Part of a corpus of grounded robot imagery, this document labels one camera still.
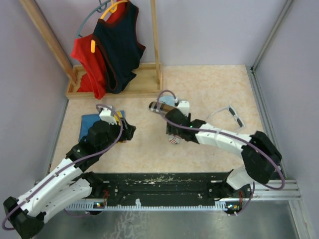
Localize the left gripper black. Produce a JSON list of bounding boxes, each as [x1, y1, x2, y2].
[[98, 117, 136, 155]]

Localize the flag newsprint glasses case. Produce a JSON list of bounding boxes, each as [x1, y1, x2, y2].
[[168, 134, 181, 145]]

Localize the plaid glasses case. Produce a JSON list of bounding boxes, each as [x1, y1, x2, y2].
[[149, 101, 175, 116]]

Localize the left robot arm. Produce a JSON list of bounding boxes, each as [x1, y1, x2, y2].
[[3, 118, 136, 239]]

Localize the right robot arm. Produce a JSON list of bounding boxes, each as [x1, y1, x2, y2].
[[164, 108, 285, 197]]

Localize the light blue cloth rear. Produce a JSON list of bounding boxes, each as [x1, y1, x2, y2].
[[159, 95, 175, 107]]

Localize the blue yellow cartoon pouch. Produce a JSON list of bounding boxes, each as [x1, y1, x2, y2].
[[78, 109, 127, 144]]

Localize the wooden clothes rack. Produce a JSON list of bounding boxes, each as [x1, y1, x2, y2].
[[20, 0, 163, 99]]

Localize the red tank top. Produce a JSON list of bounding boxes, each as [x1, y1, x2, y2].
[[70, 0, 130, 100]]

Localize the navy tank top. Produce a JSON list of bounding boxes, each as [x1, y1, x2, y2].
[[92, 1, 146, 94]]

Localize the yellow hanger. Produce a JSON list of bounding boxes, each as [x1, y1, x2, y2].
[[90, 0, 129, 54]]

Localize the grey blue hanger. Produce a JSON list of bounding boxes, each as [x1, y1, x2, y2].
[[75, 0, 110, 38]]

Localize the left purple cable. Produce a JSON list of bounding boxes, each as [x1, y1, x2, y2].
[[1, 103, 124, 231]]

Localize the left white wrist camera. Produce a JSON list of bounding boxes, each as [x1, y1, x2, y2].
[[99, 106, 123, 125]]

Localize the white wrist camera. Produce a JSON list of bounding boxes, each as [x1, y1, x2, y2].
[[99, 106, 123, 125], [175, 100, 190, 117]]

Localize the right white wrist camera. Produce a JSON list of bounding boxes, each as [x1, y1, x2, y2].
[[175, 100, 190, 117]]

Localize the white frame sunglasses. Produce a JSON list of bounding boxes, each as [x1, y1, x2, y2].
[[206, 105, 245, 132]]

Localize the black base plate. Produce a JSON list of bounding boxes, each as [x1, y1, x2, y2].
[[90, 172, 251, 207]]

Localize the white slotted cable duct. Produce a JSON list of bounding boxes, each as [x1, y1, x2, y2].
[[67, 198, 240, 212]]

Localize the aluminium rail frame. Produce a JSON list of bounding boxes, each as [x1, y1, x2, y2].
[[32, 0, 319, 239]]

